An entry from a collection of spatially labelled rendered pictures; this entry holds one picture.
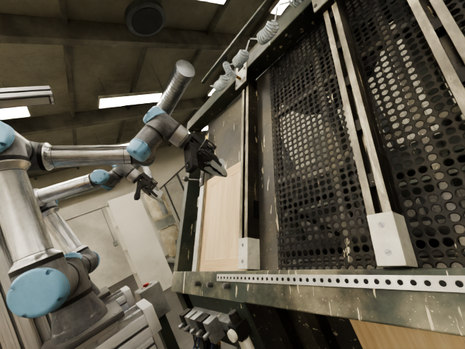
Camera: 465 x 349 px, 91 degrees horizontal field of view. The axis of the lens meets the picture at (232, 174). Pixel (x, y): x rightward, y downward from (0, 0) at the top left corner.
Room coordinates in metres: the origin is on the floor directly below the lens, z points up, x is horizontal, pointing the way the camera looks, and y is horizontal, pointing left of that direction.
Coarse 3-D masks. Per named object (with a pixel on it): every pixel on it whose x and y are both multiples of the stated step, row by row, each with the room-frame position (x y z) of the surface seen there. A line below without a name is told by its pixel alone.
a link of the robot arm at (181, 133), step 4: (180, 128) 0.79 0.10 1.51; (184, 128) 0.81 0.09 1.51; (176, 132) 0.79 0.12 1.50; (180, 132) 0.79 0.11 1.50; (184, 132) 0.80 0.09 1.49; (188, 132) 0.81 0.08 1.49; (172, 136) 0.79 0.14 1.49; (176, 136) 0.79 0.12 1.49; (180, 136) 0.79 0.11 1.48; (184, 136) 0.80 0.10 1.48; (172, 140) 0.80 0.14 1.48; (176, 140) 0.80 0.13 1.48; (180, 140) 0.80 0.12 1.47; (184, 140) 0.80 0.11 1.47; (176, 144) 0.81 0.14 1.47; (180, 144) 0.81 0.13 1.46
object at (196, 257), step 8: (208, 136) 1.66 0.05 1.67; (208, 176) 1.56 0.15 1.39; (200, 192) 1.53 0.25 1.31; (200, 200) 1.50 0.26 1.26; (200, 208) 1.47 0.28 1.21; (200, 216) 1.45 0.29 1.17; (200, 224) 1.42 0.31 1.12; (200, 232) 1.41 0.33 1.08; (200, 240) 1.39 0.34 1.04; (200, 248) 1.38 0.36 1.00; (200, 256) 1.36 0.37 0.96; (192, 264) 1.37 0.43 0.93
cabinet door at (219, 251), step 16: (208, 192) 1.48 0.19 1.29; (224, 192) 1.33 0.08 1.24; (208, 208) 1.43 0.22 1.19; (224, 208) 1.29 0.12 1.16; (208, 224) 1.39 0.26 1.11; (224, 224) 1.25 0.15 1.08; (208, 240) 1.34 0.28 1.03; (224, 240) 1.21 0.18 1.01; (208, 256) 1.30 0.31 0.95; (224, 256) 1.18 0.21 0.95
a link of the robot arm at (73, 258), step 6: (72, 252) 0.74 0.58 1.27; (66, 258) 0.71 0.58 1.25; (72, 258) 0.73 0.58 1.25; (78, 258) 0.75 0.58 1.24; (72, 264) 0.70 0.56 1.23; (78, 264) 0.74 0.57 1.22; (78, 270) 0.71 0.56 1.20; (84, 270) 0.77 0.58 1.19; (78, 276) 0.69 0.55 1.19; (84, 276) 0.75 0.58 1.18; (78, 282) 0.69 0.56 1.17; (84, 282) 0.74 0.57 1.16; (78, 288) 0.71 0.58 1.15; (84, 288) 0.73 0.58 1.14; (72, 294) 0.69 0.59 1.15; (78, 294) 0.71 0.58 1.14; (66, 300) 0.69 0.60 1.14
